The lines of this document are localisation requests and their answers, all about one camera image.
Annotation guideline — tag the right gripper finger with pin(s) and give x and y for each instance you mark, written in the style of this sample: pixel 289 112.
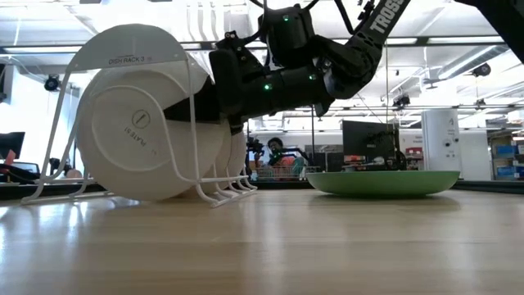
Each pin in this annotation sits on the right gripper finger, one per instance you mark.
pixel 200 108

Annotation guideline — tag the blue white striped plate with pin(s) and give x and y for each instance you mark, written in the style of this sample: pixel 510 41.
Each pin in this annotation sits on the blue white striped plate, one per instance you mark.
pixel 229 164

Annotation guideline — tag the yellow white patterned plate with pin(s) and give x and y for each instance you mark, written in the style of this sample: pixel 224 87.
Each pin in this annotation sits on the yellow white patterned plate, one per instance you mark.
pixel 123 164

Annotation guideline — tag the large green plate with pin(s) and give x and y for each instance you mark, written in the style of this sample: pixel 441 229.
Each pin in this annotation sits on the large green plate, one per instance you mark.
pixel 380 184

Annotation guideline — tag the black background robot arm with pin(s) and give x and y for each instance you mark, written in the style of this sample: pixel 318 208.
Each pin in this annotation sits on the black background robot arm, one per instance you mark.
pixel 254 147

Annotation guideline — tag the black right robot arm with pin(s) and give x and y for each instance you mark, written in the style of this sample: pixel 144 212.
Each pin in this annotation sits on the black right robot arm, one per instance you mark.
pixel 385 20

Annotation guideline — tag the person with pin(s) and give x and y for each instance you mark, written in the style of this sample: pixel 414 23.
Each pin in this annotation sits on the person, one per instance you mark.
pixel 276 145

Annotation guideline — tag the black computer monitor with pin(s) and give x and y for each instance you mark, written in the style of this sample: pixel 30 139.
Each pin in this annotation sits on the black computer monitor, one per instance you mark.
pixel 368 139
pixel 10 143

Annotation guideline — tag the white pillar device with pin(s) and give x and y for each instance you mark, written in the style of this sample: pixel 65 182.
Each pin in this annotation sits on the white pillar device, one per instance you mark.
pixel 442 139

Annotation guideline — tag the shelf with blue bins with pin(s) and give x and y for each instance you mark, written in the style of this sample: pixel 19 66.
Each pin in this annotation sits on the shelf with blue bins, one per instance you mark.
pixel 507 160

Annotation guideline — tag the black ceiling camera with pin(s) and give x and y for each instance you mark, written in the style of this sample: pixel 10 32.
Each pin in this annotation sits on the black ceiling camera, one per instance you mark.
pixel 51 83
pixel 481 69

